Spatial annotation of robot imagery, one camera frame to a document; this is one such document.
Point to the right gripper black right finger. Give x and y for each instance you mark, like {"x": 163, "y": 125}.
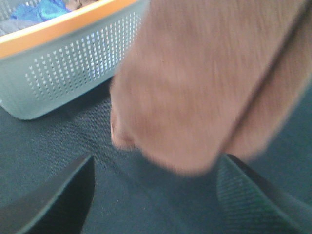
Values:
{"x": 252, "y": 205}

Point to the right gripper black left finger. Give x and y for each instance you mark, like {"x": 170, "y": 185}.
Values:
{"x": 59, "y": 206}

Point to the brown microfibre towel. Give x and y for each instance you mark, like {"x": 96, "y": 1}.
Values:
{"x": 206, "y": 77}

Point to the black table cloth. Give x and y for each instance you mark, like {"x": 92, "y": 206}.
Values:
{"x": 132, "y": 195}

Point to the grey perforated laundry basket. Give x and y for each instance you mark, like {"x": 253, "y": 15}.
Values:
{"x": 47, "y": 65}

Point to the blue cloth in basket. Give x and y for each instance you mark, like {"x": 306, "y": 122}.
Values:
{"x": 43, "y": 11}

